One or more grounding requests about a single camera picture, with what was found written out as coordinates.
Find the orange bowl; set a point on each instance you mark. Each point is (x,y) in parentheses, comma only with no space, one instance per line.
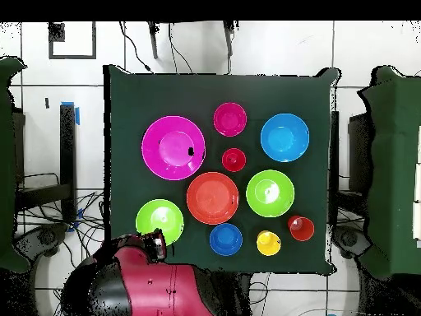
(212,198)

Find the red cup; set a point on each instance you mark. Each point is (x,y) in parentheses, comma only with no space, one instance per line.
(234,160)

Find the small crimson pink bowl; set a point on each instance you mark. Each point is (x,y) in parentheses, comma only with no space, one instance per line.
(230,119)

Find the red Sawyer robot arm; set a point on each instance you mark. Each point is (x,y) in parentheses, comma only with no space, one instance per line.
(158,286)

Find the large magenta bowl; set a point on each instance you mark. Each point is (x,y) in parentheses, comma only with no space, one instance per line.
(171,148)

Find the lime green bowl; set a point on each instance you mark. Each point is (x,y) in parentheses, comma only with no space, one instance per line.
(263,205)
(156,220)

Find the small dark blue bowl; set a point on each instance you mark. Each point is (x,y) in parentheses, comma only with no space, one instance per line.
(226,239)

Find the light blue bowl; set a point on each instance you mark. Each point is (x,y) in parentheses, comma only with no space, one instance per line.
(284,137)

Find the yellow cup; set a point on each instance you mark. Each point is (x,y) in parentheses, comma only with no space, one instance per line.
(268,244)

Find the dark green table cloth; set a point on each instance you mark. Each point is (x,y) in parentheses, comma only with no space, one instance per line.
(164,92)

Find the orange cup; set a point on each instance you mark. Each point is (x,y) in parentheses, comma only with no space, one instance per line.
(303,229)

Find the black tripod leg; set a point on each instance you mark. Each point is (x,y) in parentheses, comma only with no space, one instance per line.
(228,39)
(153,42)

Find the black metal stand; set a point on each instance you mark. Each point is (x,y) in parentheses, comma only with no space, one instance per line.
(360,148)
(68,148)

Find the blue tape strip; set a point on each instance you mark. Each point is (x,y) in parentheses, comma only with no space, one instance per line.
(77,115)

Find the green cloth covered side table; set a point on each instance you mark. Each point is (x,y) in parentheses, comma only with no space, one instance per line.
(6,164)
(391,164)

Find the black pedestal foot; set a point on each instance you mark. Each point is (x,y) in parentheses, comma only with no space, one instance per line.
(348,238)
(46,237)

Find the black square floor frame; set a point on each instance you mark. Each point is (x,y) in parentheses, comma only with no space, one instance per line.
(56,33)

